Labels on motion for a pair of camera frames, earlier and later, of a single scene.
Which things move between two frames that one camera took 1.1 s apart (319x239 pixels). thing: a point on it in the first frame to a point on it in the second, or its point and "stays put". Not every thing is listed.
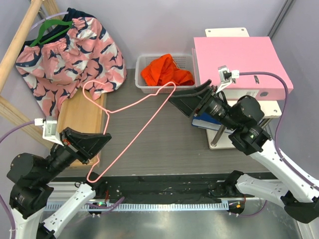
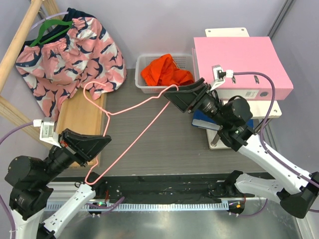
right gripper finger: (198, 91) to (191, 87)
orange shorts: (165, 70) stays put
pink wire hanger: (107, 123) stays put
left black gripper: (86, 144) stays put
